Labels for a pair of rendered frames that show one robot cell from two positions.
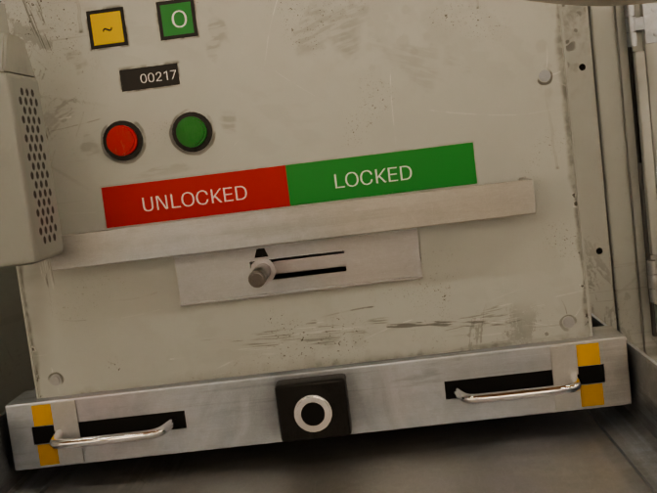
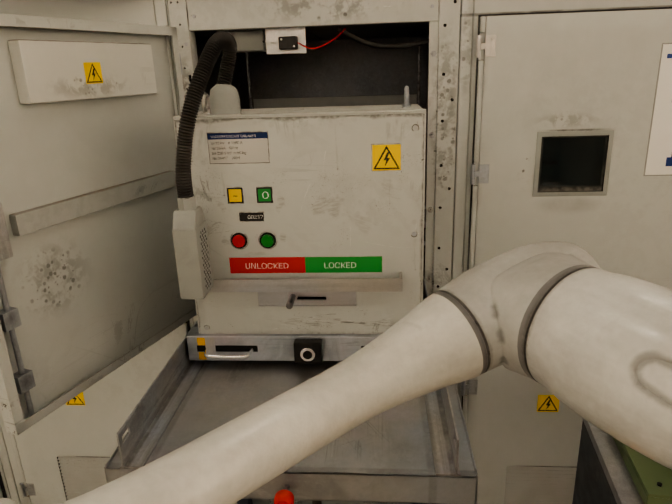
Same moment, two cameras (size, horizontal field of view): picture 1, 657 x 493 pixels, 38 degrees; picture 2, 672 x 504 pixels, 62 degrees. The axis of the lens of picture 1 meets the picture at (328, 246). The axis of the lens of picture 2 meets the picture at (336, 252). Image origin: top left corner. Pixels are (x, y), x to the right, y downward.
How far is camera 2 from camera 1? 0.47 m
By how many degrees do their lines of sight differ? 12
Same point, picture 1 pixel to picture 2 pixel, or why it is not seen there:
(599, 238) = (447, 263)
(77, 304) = (217, 300)
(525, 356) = not seen: hidden behind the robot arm
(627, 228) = (460, 260)
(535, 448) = not seen: hidden behind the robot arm
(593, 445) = not seen: hidden behind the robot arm
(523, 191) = (398, 282)
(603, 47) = (460, 180)
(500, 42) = (397, 218)
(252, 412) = (284, 349)
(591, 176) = (447, 236)
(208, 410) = (267, 346)
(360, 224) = (332, 288)
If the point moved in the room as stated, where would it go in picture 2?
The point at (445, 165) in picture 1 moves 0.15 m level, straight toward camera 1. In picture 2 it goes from (369, 264) to (362, 291)
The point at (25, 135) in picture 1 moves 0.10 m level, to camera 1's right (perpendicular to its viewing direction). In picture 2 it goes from (201, 250) to (253, 248)
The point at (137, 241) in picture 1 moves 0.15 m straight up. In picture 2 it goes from (242, 285) to (236, 214)
